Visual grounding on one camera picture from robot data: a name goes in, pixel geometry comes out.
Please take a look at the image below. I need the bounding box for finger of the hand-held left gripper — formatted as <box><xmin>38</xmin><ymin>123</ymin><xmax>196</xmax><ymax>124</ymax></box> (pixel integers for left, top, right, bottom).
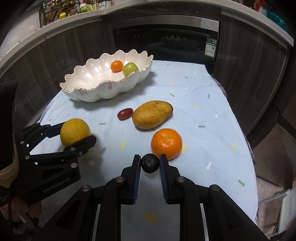
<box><xmin>17</xmin><ymin>123</ymin><xmax>64</xmax><ymax>151</ymax></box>
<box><xmin>24</xmin><ymin>135</ymin><xmax>97</xmax><ymax>168</ymax></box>

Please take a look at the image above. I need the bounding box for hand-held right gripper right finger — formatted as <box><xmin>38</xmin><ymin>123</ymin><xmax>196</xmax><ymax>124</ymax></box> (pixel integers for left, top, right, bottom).
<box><xmin>159</xmin><ymin>154</ymin><xmax>270</xmax><ymax>241</ymax></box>

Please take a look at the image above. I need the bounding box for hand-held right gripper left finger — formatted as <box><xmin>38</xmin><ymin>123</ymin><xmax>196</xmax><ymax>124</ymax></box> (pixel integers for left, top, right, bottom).
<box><xmin>38</xmin><ymin>155</ymin><xmax>142</xmax><ymax>241</ymax></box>

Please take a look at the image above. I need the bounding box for yellow lemon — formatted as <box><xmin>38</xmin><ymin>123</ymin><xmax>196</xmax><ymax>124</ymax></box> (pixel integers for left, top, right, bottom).
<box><xmin>60</xmin><ymin>118</ymin><xmax>91</xmax><ymax>147</ymax></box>

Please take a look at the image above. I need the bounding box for small brown longan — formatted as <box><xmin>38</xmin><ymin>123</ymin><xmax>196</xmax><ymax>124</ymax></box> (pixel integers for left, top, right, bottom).
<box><xmin>141</xmin><ymin>153</ymin><xmax>160</xmax><ymax>174</ymax></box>

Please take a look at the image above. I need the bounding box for orange tangerine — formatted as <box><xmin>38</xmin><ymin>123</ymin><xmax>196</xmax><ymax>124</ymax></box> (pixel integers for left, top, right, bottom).
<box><xmin>110</xmin><ymin>60</ymin><xmax>123</xmax><ymax>72</ymax></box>
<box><xmin>151</xmin><ymin>128</ymin><xmax>183</xmax><ymax>160</ymax></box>

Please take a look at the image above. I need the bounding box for red grape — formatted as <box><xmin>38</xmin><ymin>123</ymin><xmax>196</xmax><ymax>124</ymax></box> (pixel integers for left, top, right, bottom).
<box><xmin>117</xmin><ymin>108</ymin><xmax>134</xmax><ymax>121</ymax></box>

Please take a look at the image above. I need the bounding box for yellow spotted mango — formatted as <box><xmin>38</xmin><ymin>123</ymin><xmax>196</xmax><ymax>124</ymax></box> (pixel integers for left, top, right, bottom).
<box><xmin>132</xmin><ymin>100</ymin><xmax>173</xmax><ymax>129</ymax></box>

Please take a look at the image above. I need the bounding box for white scalloped ceramic bowl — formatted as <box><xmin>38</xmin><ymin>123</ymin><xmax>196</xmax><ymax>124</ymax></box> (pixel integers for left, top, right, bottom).
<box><xmin>60</xmin><ymin>49</ymin><xmax>154</xmax><ymax>102</ymax></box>

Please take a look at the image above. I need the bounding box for green apple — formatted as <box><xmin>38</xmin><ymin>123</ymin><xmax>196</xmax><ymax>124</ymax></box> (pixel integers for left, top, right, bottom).
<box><xmin>122</xmin><ymin>62</ymin><xmax>139</xmax><ymax>77</ymax></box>

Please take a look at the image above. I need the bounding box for person's left hand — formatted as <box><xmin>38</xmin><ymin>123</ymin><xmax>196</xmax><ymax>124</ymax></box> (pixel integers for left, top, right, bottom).
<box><xmin>0</xmin><ymin>163</ymin><xmax>43</xmax><ymax>232</ymax></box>

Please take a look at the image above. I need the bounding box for light blue patterned cloth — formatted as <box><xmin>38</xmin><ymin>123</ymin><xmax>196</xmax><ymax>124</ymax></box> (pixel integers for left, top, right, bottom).
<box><xmin>29</xmin><ymin>60</ymin><xmax>259</xmax><ymax>234</ymax></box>

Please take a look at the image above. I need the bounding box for dark wood cabinet door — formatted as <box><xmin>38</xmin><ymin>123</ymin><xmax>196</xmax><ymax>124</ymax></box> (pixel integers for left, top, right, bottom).
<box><xmin>218</xmin><ymin>13</ymin><xmax>289</xmax><ymax>138</ymax></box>
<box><xmin>0</xmin><ymin>38</ymin><xmax>48</xmax><ymax>130</ymax></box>
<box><xmin>45</xmin><ymin>17</ymin><xmax>116</xmax><ymax>77</ymax></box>

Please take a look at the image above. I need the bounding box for built-in black oven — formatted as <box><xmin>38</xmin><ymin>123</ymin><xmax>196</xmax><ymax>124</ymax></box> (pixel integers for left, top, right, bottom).
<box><xmin>112</xmin><ymin>13</ymin><xmax>220</xmax><ymax>75</ymax></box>

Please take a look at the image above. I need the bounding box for teal plastic bag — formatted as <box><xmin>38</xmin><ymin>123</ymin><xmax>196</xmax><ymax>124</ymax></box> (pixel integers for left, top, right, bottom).
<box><xmin>255</xmin><ymin>6</ymin><xmax>290</xmax><ymax>33</ymax></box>

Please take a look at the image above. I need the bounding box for black wire spice rack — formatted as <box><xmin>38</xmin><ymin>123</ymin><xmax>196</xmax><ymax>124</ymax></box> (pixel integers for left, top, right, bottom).
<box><xmin>39</xmin><ymin>0</ymin><xmax>81</xmax><ymax>28</ymax></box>

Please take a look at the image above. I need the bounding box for white metal frame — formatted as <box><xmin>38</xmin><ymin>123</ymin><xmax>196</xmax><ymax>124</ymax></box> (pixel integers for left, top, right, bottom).
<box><xmin>258</xmin><ymin>188</ymin><xmax>292</xmax><ymax>233</ymax></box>

